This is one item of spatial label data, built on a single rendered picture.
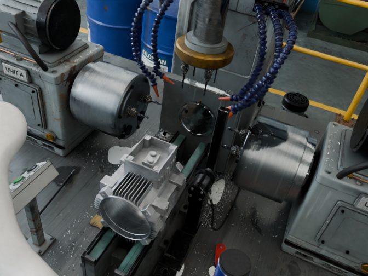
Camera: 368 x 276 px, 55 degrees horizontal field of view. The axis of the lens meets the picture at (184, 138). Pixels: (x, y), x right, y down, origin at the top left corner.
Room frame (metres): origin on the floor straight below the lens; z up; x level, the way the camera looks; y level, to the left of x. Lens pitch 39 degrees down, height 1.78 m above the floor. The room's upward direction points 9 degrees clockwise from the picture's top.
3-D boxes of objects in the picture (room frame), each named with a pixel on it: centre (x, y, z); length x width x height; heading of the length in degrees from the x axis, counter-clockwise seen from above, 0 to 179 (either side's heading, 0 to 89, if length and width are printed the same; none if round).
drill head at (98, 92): (1.08, 0.33, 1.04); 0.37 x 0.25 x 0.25; 72
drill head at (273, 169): (0.87, -0.32, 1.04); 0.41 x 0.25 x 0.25; 72
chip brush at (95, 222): (0.77, 0.20, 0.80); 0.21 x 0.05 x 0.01; 159
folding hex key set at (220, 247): (0.64, -0.17, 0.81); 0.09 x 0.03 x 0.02; 179
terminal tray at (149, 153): (0.70, 0.08, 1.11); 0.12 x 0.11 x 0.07; 162
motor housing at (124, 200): (0.66, 0.09, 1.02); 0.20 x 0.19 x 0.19; 162
